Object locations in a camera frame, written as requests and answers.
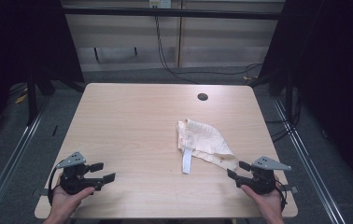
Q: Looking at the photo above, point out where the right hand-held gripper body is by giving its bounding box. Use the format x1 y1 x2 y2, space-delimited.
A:
235 155 292 196

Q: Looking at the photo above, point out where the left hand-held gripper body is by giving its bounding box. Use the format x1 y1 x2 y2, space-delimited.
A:
55 150 104 196

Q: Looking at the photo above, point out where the cream white cloth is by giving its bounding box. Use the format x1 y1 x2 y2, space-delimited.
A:
176 118 239 175

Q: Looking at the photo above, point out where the person's left hand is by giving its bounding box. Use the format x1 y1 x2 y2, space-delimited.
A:
50 175 96 222

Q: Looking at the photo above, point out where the person's right hand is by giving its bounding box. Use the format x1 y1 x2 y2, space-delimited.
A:
240 175 287 222

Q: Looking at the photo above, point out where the black metal stand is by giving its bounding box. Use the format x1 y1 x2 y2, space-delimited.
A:
25 69 39 126

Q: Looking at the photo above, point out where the yellow floor marker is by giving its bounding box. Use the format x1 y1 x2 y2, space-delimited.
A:
14 93 28 105

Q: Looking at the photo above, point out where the dark curtain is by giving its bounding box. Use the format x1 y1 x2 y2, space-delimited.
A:
0 0 85 153
248 0 353 190

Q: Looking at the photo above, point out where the black horizontal metal bar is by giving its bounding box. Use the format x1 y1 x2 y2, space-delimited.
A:
62 7 282 21

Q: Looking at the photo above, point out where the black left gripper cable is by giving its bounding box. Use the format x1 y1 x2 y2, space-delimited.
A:
47 166 63 207

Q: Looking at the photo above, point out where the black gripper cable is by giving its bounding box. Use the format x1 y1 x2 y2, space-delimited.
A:
275 179 289 213
47 166 63 207

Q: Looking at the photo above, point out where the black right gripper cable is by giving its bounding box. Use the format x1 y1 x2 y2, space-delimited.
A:
275 179 289 213

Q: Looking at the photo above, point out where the metal floor rail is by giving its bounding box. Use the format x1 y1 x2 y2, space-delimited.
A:
0 92 53 224
272 96 347 224

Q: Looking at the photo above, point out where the bundle of black cables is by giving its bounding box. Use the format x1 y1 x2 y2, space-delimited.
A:
264 90 303 144

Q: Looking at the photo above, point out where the black floor cable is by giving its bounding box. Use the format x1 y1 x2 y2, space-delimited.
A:
177 63 263 78

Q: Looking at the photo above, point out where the black hanging cable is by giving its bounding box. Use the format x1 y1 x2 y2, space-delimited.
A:
154 15 201 86

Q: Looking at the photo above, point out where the white wall outlet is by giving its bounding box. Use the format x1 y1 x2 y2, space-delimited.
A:
148 0 173 9

